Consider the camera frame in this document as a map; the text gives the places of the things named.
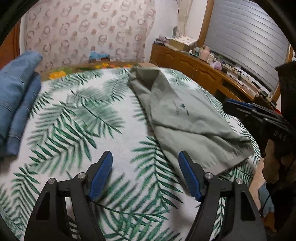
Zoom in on grey window blind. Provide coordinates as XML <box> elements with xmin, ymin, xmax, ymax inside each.
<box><xmin>205</xmin><ymin>0</ymin><xmax>290</xmax><ymax>91</ymax></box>

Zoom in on blue tissue packet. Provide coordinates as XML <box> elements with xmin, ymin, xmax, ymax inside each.
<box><xmin>89</xmin><ymin>51</ymin><xmax>110</xmax><ymax>62</ymax></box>

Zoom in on pink circle print fabric cover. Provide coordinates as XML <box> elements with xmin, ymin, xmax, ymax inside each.
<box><xmin>21</xmin><ymin>0</ymin><xmax>155</xmax><ymax>72</ymax></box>

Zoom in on beige curtain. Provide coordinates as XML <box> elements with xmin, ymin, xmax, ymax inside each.
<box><xmin>178</xmin><ymin>0</ymin><xmax>193</xmax><ymax>37</ymax></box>

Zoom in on small cardboard box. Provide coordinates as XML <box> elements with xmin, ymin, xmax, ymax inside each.
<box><xmin>137</xmin><ymin>62</ymin><xmax>158</xmax><ymax>69</ymax></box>

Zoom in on cardboard box with dotted cloth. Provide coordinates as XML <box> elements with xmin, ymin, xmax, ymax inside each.
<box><xmin>168</xmin><ymin>37</ymin><xmax>198</xmax><ymax>51</ymax></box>

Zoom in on grey pants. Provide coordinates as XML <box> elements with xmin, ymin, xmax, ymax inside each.
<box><xmin>128</xmin><ymin>66</ymin><xmax>255</xmax><ymax>196</ymax></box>

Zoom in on slatted wooden panel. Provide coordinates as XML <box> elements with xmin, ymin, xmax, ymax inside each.
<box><xmin>0</xmin><ymin>23</ymin><xmax>21</xmax><ymax>70</ymax></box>

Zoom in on pink thermos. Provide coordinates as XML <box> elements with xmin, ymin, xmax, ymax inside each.
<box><xmin>199</xmin><ymin>46</ymin><xmax>211</xmax><ymax>61</ymax></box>

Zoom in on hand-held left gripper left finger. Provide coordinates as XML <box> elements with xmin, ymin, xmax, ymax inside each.
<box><xmin>24</xmin><ymin>151</ymin><xmax>114</xmax><ymax>241</ymax></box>

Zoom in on floral blanket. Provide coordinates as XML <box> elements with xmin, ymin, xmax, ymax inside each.
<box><xmin>47</xmin><ymin>61</ymin><xmax>139</xmax><ymax>80</ymax></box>

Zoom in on blue denim jeans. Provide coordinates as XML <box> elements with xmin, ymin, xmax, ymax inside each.
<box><xmin>0</xmin><ymin>50</ymin><xmax>43</xmax><ymax>158</ymax></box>

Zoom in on wooden window frame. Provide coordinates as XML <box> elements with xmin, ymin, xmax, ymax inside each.
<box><xmin>198</xmin><ymin>0</ymin><xmax>295</xmax><ymax>102</ymax></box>

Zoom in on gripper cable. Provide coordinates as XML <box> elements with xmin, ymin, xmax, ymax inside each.
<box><xmin>260</xmin><ymin>193</ymin><xmax>272</xmax><ymax>214</ymax></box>

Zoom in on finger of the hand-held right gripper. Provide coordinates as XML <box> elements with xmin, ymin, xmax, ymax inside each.
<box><xmin>225</xmin><ymin>98</ymin><xmax>262</xmax><ymax>112</ymax></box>
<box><xmin>223</xmin><ymin>104</ymin><xmax>270</xmax><ymax>139</ymax></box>

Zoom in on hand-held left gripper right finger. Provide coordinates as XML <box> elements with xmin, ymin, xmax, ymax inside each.
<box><xmin>178</xmin><ymin>151</ymin><xmax>267</xmax><ymax>241</ymax></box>

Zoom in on leaf print bedsheet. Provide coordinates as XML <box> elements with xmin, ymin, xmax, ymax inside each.
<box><xmin>0</xmin><ymin>67</ymin><xmax>262</xmax><ymax>241</ymax></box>

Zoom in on person's right hand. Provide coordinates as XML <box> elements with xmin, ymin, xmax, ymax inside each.
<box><xmin>264</xmin><ymin>140</ymin><xmax>296</xmax><ymax>184</ymax></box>

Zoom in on wooden cabinet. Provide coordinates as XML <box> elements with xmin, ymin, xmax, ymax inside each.
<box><xmin>150</xmin><ymin>44</ymin><xmax>278</xmax><ymax>109</ymax></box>

